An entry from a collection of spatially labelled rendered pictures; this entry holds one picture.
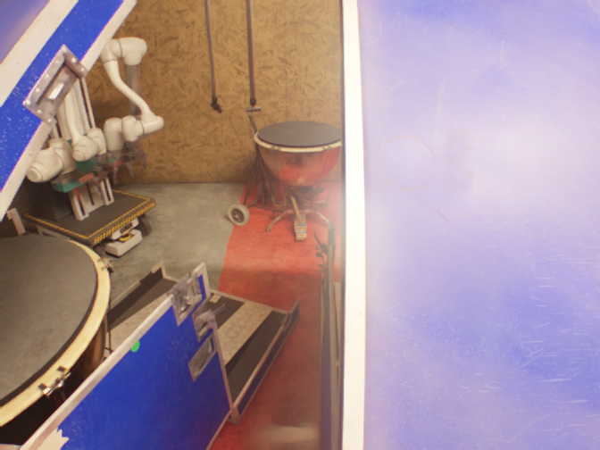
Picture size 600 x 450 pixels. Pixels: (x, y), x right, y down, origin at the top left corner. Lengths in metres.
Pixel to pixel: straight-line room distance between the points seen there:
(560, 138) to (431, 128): 0.22
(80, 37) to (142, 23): 3.12
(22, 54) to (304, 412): 1.71
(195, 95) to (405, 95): 3.27
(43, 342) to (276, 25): 3.15
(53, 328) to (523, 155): 1.08
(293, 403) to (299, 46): 2.93
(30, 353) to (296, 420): 1.24
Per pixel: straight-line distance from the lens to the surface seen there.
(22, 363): 1.01
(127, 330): 2.21
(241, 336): 2.09
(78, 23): 0.76
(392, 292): 0.50
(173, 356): 1.16
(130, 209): 3.04
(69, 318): 1.07
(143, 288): 2.58
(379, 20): 0.74
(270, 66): 3.63
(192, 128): 3.89
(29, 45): 0.70
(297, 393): 1.95
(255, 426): 1.87
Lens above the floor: 1.63
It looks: 31 degrees down
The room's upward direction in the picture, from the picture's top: straight up
